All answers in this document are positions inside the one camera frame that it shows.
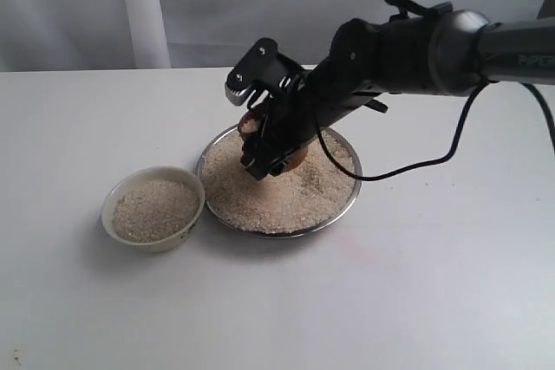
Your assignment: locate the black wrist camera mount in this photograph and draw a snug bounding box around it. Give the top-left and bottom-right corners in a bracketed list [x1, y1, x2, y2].
[225, 37, 304, 107]

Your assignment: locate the white ceramic rice bowl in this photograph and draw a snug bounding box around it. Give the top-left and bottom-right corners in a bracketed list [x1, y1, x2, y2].
[101, 166, 205, 253]

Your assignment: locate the black camera cable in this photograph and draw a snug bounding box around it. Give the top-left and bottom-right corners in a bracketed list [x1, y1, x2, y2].
[314, 0, 555, 182]

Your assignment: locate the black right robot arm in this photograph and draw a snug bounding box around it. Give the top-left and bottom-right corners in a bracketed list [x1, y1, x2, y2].
[226, 10, 554, 179]

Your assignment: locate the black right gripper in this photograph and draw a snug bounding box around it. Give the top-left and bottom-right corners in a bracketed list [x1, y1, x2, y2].
[238, 67, 339, 181]

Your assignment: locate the brown wooden cup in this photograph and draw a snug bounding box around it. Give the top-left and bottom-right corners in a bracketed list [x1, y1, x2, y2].
[237, 103, 310, 179]

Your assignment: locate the round metal rice tray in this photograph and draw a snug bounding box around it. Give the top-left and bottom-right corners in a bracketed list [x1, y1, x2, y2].
[197, 127, 362, 238]

